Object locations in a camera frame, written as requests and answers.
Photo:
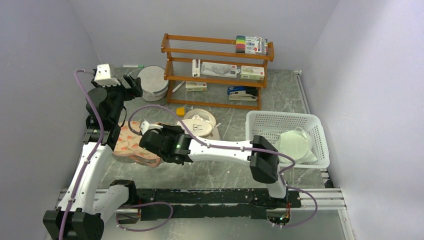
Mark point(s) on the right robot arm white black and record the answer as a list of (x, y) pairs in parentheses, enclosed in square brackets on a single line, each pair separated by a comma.
[(173, 145)]

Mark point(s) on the clear packaged item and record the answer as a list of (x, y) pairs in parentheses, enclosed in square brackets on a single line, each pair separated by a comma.
[(219, 70)]

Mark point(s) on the green white box upper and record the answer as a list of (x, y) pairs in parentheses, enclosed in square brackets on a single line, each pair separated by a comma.
[(252, 72)]

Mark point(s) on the beige stapler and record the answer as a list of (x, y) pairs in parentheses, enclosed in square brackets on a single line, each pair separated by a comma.
[(242, 97)]

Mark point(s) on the white satin bra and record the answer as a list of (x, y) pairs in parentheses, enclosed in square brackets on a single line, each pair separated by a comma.
[(198, 117)]

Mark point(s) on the yellow grey eraser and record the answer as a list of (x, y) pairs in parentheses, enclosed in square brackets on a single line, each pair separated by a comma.
[(180, 111)]

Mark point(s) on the white mesh laundry bag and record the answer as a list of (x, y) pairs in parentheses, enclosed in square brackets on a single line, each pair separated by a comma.
[(154, 86)]

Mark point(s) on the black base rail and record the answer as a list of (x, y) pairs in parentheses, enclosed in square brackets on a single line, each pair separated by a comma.
[(255, 203)]

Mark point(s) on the green white box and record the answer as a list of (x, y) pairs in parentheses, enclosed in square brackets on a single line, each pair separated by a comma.
[(193, 86), (252, 72)]

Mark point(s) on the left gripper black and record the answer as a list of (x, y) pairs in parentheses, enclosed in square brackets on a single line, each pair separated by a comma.
[(135, 90)]

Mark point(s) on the pink floral bra bag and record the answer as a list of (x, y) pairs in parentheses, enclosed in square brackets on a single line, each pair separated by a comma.
[(127, 146)]

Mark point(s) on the blue stapler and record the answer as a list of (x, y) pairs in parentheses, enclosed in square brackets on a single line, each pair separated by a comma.
[(250, 90)]

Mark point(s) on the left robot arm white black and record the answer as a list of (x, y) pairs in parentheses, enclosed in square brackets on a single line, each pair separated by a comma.
[(89, 165)]

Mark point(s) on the orange wooden shelf rack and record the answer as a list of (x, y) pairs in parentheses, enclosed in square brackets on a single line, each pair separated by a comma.
[(181, 50)]

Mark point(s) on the green white box lower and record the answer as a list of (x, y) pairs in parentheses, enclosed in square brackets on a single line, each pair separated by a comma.
[(193, 86)]

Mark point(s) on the white pink marker pen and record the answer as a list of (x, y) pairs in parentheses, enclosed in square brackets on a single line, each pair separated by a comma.
[(178, 86)]

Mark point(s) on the white plastic basket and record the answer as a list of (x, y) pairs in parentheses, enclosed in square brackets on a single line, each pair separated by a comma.
[(278, 122)]

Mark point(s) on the marker pen set pack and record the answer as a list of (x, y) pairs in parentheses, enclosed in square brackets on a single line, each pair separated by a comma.
[(251, 45)]

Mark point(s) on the beige mesh laundry bag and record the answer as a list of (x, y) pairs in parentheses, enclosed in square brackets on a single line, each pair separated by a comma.
[(207, 130)]

